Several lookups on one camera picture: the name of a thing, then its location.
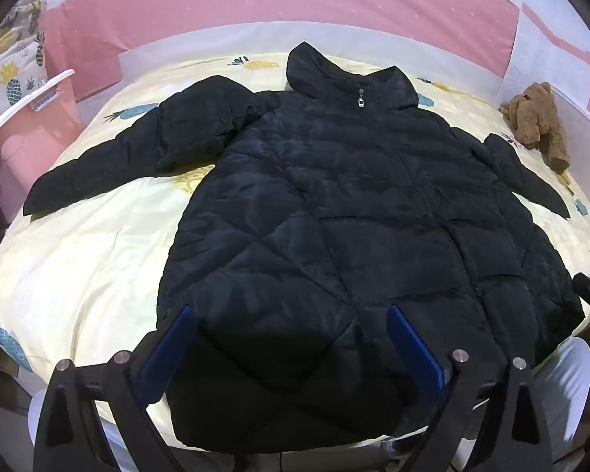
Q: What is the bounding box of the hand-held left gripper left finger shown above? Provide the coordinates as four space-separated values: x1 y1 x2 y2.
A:
32 305 197 472

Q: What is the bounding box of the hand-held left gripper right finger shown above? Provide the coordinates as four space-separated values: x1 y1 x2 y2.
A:
387 305 554 472

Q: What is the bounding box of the black puffer jacket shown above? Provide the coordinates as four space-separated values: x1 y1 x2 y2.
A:
22 42 586 455

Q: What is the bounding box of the person's white trouser leg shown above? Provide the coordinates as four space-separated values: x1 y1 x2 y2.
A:
533 337 590 453

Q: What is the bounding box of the pineapple print bed sheet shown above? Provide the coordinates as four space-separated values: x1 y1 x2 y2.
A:
0 52 590 453

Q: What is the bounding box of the brown teddy bear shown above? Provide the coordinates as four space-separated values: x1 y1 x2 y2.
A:
500 82 571 175

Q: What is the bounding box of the pink storage box white lid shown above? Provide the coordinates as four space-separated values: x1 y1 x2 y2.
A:
0 69 82 222

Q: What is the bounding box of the white bed headboard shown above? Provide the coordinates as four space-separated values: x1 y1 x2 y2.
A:
118 20 517 84

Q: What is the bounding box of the folded pineapple print quilt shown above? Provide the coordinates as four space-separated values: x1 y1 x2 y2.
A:
0 0 47 133

